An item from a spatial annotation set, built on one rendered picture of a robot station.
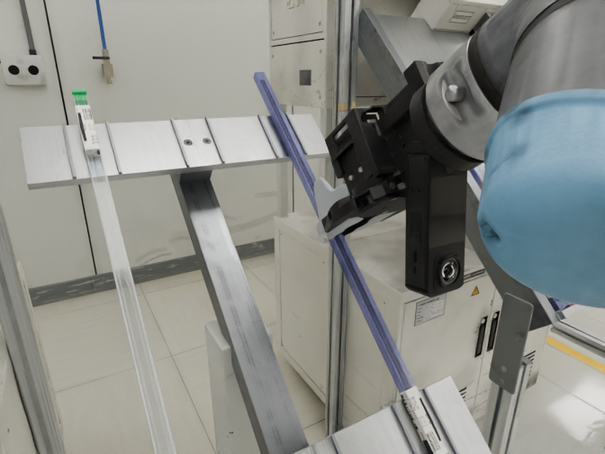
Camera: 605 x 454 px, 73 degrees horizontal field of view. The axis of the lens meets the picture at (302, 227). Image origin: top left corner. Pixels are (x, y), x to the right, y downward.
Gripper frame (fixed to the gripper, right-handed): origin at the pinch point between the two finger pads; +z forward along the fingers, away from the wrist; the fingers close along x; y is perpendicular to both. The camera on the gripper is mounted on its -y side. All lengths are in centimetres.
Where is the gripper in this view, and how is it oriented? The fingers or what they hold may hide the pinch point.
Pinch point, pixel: (335, 234)
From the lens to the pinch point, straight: 45.8
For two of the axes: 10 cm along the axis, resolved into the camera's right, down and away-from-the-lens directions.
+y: -3.0, -9.3, 2.2
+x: -8.6, 1.6, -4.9
